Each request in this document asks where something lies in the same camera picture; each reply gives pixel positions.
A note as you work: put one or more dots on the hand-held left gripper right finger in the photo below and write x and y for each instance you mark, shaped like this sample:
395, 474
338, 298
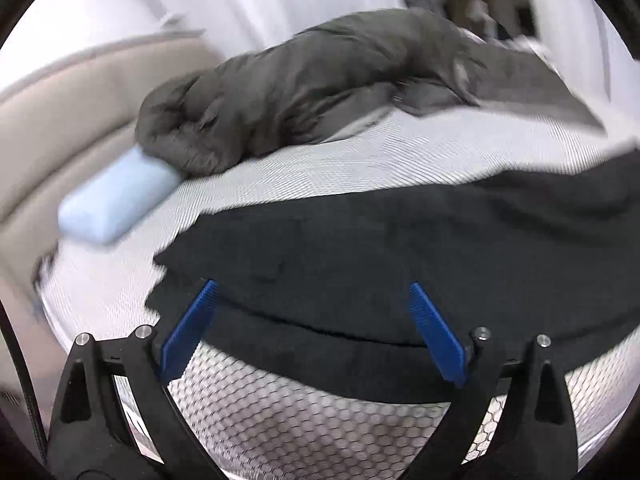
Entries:
440, 335

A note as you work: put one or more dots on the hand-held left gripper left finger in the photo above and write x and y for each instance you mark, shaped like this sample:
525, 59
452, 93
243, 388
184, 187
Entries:
187, 332

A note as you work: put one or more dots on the black pants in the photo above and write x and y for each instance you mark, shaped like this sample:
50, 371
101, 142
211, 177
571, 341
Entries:
350, 260

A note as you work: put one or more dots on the light blue pillow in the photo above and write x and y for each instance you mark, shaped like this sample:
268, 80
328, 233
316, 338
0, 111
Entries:
115, 195

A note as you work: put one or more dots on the white textured mattress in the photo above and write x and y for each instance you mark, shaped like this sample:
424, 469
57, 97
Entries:
325, 175

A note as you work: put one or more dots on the beige padded headboard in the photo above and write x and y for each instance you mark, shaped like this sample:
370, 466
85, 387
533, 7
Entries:
60, 125

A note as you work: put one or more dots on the grey duvet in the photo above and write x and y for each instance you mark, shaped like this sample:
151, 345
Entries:
300, 85

